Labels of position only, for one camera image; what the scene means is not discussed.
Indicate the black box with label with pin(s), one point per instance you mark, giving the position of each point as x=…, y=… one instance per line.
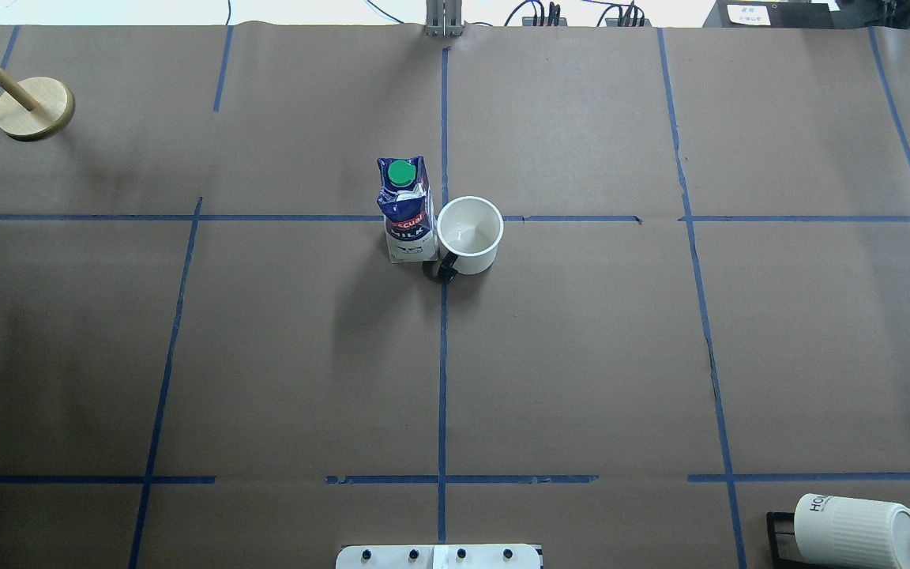
x=792, y=14

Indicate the white ribbed HOME mug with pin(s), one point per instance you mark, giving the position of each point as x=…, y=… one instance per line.
x=845, y=532

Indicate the wooden mug tree stand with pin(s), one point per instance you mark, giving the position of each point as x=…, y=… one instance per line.
x=35, y=108

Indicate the blue white milk carton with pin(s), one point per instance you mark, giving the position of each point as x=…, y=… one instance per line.
x=406, y=201

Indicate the white mug black handle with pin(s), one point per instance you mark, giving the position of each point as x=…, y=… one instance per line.
x=469, y=231

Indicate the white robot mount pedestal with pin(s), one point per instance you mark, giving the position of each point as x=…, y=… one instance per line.
x=500, y=555

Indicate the black power strip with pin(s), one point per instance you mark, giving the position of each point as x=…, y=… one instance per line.
x=587, y=14

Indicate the black wire dish rack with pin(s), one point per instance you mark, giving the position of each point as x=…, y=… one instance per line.
x=783, y=548

